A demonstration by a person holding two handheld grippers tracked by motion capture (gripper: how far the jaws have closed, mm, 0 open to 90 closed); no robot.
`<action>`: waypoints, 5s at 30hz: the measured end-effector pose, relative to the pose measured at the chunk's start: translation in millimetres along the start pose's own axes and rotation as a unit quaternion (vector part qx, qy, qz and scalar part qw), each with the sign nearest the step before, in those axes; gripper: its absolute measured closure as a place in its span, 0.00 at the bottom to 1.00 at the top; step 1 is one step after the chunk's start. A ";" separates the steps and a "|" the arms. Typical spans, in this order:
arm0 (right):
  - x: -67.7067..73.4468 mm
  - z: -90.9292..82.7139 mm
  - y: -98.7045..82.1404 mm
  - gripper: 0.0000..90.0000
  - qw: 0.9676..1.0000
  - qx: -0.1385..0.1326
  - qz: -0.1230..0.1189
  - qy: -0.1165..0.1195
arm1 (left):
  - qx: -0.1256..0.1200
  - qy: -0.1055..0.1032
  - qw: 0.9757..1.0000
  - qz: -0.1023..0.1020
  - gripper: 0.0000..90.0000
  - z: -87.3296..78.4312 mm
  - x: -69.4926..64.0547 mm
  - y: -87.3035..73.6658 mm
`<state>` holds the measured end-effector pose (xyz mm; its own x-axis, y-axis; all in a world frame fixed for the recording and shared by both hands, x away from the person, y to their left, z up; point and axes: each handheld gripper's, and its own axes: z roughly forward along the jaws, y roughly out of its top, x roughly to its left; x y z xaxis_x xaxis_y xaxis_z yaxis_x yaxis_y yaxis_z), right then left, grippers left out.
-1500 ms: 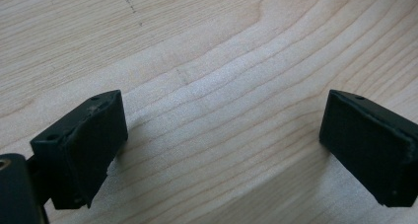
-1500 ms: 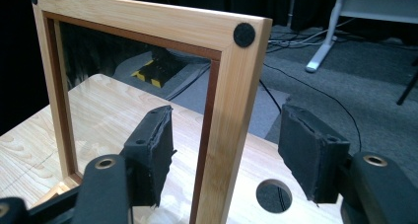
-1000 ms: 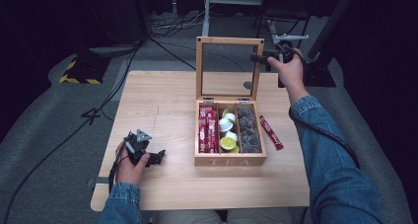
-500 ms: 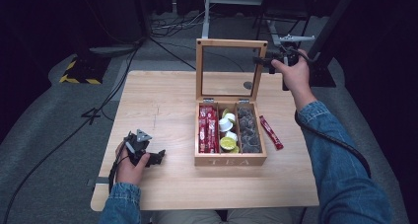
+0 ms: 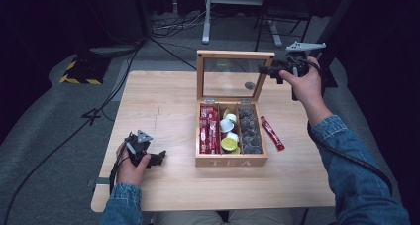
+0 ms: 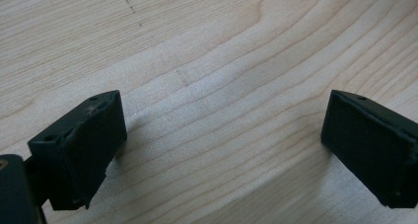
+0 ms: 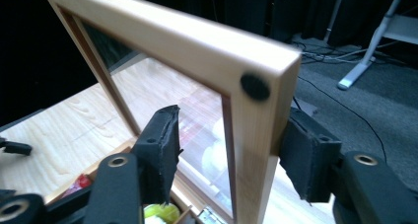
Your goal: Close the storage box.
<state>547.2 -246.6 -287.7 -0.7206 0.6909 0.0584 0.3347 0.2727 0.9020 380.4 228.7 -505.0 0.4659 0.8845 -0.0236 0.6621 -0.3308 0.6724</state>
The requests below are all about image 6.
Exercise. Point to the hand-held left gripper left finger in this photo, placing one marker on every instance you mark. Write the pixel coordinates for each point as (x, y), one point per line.
(82, 151)

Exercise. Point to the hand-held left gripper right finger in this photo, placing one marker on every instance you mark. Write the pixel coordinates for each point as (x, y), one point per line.
(371, 145)

